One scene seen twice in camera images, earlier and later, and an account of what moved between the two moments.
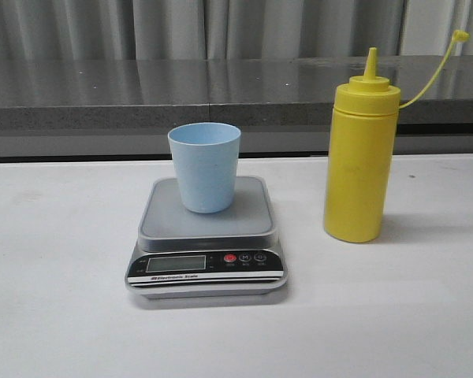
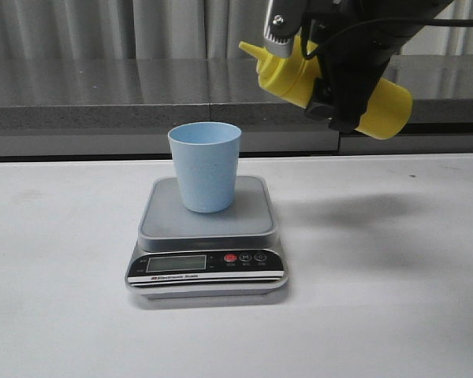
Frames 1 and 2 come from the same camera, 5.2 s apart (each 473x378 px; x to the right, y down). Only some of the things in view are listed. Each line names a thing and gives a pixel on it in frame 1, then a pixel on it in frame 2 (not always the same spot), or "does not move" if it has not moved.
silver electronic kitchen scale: x=181 y=253 does not move
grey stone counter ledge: x=248 y=91 does not move
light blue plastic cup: x=206 y=155 does not move
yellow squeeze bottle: x=361 y=150 to x=388 y=114
